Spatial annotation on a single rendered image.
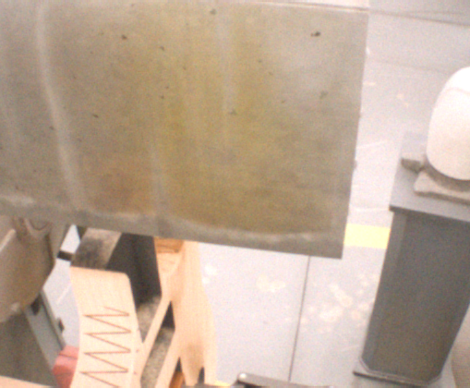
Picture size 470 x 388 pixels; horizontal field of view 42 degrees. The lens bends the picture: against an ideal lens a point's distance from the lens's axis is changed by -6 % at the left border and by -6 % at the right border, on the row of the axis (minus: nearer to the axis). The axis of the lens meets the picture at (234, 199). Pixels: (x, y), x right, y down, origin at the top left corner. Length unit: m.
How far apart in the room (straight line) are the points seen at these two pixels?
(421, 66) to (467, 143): 1.97
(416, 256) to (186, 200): 1.21
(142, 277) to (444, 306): 1.19
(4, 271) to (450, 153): 1.00
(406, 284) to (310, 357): 0.49
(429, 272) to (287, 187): 1.25
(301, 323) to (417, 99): 1.38
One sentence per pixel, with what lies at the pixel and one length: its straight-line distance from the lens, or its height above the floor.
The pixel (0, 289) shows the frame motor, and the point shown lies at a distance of 0.58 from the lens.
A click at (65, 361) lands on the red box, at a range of 1.25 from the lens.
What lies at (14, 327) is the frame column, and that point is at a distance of 0.95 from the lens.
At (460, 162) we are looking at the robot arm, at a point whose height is 0.81.
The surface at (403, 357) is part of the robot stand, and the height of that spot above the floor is 0.13.
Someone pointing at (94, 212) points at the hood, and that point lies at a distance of 0.35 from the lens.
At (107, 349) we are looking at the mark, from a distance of 0.47.
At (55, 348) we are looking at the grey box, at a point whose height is 0.69.
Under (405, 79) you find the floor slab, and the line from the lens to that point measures 3.13.
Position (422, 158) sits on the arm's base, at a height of 0.74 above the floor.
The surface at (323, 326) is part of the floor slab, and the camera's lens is 2.01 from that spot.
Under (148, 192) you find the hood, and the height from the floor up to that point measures 1.42.
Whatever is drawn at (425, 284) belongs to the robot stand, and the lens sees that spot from 1.57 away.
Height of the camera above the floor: 1.63
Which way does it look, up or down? 43 degrees down
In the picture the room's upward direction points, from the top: 2 degrees counter-clockwise
